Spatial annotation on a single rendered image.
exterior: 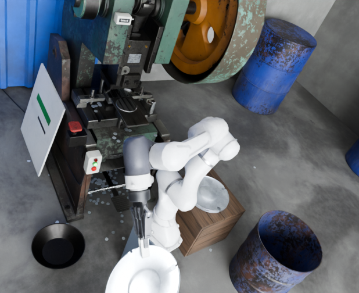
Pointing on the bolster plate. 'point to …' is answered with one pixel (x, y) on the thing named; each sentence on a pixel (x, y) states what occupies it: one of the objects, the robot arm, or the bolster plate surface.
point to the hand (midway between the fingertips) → (144, 247)
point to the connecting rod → (142, 14)
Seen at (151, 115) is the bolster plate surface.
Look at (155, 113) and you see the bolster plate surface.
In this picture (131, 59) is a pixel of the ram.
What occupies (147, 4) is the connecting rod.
